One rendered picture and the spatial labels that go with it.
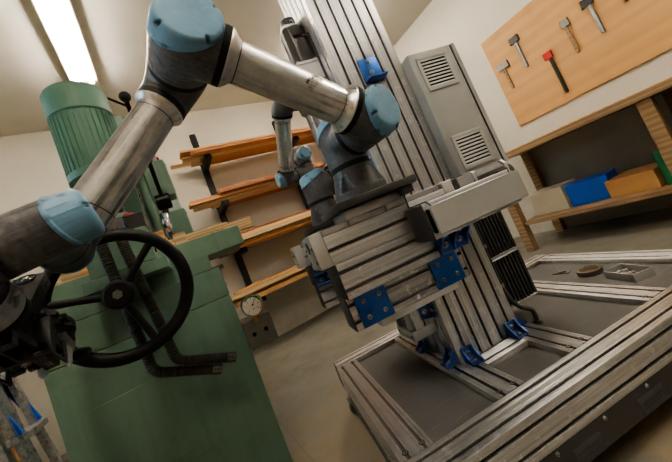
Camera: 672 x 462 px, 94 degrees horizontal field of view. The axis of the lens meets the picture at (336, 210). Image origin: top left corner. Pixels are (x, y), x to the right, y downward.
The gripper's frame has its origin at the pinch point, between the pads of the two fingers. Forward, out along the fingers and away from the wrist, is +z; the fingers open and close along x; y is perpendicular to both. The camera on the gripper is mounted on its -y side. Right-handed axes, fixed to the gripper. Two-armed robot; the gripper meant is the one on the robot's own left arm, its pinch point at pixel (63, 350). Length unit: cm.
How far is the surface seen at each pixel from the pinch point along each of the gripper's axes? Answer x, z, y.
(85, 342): -2.9, 20.6, -11.3
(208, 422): 16.1, 35.9, 16.3
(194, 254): 26.4, 14.8, -21.5
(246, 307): 34.1, 19.0, -1.4
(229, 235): 37.4, 13.8, -23.2
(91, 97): 14, -6, -77
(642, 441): 104, 15, 76
